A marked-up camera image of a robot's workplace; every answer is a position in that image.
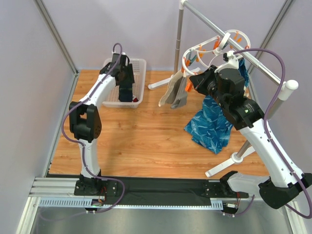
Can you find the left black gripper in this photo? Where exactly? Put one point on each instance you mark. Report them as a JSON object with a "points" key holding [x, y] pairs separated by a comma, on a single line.
{"points": [[125, 86]]}

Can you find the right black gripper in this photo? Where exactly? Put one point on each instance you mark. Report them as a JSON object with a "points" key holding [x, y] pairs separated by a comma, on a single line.
{"points": [[198, 81]]}

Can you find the orange clothes peg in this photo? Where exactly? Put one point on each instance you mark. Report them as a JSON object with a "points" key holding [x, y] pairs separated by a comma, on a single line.
{"points": [[188, 87]]}

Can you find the dark navy sock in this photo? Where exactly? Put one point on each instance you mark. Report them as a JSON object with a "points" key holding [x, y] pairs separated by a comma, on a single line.
{"points": [[125, 92]]}

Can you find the cream beige sock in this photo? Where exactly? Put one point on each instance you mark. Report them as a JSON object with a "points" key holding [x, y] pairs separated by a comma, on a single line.
{"points": [[168, 97]]}

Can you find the white round clip hanger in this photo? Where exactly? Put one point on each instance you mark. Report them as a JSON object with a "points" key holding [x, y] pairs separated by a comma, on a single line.
{"points": [[214, 46]]}

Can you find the grey sock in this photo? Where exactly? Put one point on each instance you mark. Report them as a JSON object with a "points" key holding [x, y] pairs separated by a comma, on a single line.
{"points": [[180, 95]]}

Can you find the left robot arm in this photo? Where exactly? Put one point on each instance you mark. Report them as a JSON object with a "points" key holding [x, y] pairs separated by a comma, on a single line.
{"points": [[86, 125]]}

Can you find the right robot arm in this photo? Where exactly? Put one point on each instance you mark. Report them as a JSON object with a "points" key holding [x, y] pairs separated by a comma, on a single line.
{"points": [[285, 181]]}

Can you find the red white sock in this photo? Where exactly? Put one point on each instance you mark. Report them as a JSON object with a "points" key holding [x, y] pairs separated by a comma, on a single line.
{"points": [[135, 99]]}

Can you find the blue patterned cloth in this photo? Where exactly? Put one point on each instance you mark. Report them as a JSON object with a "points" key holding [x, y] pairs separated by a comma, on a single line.
{"points": [[209, 128]]}

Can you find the black base mat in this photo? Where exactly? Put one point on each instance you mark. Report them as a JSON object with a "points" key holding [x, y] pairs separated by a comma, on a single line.
{"points": [[139, 191]]}

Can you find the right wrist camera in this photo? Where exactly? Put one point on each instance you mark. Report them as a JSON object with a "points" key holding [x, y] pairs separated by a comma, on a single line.
{"points": [[231, 62]]}

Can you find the aluminium rail frame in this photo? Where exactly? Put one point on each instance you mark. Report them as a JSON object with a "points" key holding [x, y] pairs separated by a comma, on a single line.
{"points": [[51, 210]]}

